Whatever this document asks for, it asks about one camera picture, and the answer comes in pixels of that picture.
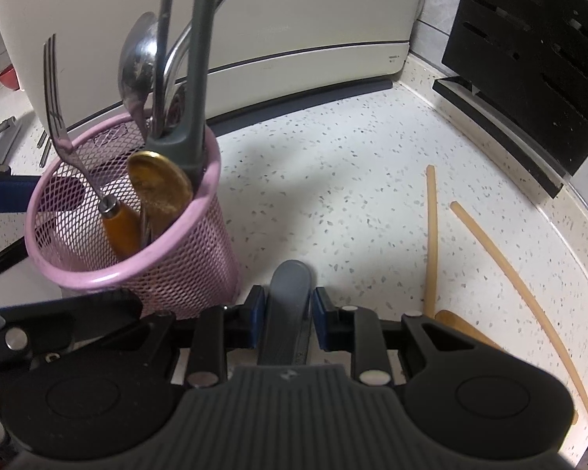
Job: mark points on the black slotted knife block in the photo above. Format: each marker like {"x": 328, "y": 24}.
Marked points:
{"x": 534, "y": 58}

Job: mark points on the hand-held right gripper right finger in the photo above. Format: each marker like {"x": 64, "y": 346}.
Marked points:
{"x": 321, "y": 318}

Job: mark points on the silver spoon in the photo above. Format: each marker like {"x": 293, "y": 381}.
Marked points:
{"x": 179, "y": 54}

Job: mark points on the grey phone stand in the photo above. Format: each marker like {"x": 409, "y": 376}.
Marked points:
{"x": 4, "y": 127}

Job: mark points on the gold spoon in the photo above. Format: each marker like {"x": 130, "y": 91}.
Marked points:
{"x": 157, "y": 181}

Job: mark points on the pink mesh utensil cup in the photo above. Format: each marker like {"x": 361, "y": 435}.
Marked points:
{"x": 191, "y": 254}

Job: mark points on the steel chopstick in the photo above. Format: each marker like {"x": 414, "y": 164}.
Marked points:
{"x": 41, "y": 141}
{"x": 45, "y": 154}

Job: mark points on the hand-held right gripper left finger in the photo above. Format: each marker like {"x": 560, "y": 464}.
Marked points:
{"x": 256, "y": 316}

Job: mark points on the white knife sterilizer appliance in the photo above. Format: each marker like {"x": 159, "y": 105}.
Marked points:
{"x": 299, "y": 10}

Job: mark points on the red cup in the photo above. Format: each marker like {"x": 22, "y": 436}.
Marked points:
{"x": 9, "y": 77}

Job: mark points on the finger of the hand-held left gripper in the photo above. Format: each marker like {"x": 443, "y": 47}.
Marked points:
{"x": 10, "y": 191}
{"x": 54, "y": 318}

